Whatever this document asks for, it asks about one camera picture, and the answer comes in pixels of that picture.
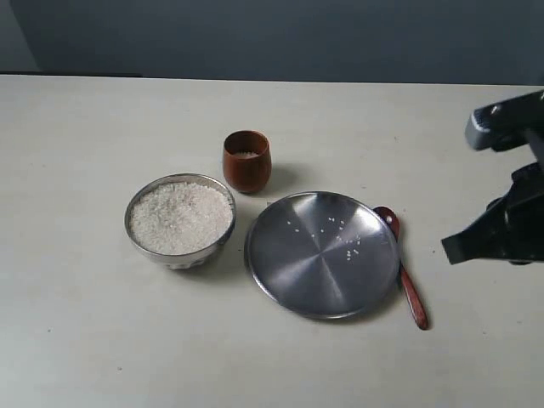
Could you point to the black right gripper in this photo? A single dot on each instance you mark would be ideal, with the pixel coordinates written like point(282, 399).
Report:
point(514, 234)

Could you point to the dark red wooden spoon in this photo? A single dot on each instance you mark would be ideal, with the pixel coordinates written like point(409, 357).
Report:
point(413, 299)

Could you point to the steel bowl of rice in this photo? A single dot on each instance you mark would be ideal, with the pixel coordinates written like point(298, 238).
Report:
point(182, 220)

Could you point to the round steel plate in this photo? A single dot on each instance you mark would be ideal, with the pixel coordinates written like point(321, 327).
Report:
point(322, 255)

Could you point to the brown wooden cup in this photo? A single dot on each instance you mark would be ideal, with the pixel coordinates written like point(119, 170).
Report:
point(247, 161)

